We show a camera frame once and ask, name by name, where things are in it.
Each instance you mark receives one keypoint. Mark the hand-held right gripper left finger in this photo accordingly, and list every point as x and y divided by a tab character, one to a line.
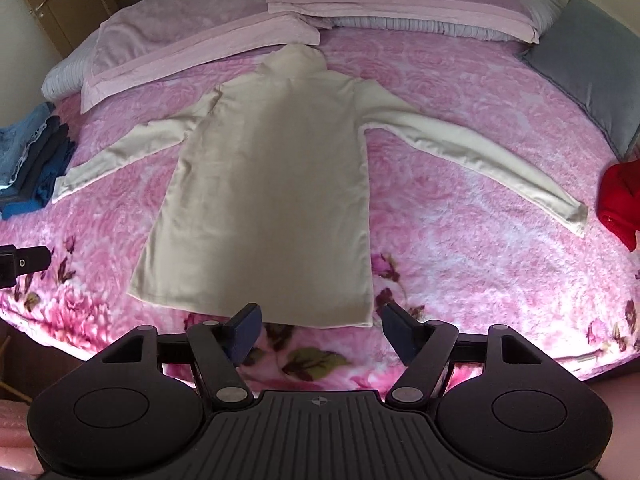
245	332

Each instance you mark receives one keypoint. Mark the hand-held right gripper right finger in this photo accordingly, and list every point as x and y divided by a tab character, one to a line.
400	335

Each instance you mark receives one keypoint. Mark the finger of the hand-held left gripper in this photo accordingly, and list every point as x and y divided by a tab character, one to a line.
25	260

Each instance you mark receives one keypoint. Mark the cream turtleneck sweater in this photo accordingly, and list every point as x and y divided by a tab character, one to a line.
270	185

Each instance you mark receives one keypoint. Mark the folded blue garment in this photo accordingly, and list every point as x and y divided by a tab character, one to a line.
30	205

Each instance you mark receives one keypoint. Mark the folded dark garment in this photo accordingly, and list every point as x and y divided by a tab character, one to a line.
47	160

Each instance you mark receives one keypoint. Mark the folded blue denim jeans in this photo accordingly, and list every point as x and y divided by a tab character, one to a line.
20	145

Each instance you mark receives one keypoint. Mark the pink crinkled sheet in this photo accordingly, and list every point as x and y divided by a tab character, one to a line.
15	425

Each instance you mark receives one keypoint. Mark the lilac striped pillow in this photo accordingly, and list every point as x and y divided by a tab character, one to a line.
425	27
60	77

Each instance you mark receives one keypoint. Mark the red knit garment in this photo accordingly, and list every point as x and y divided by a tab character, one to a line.
620	195

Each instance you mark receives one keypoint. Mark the folded lilac blanket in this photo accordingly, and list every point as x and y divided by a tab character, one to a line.
190	45

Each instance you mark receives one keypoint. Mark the grey-blue cushion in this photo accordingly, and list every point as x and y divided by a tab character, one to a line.
590	60

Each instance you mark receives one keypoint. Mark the wooden bed frame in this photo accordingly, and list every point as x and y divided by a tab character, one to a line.
30	360

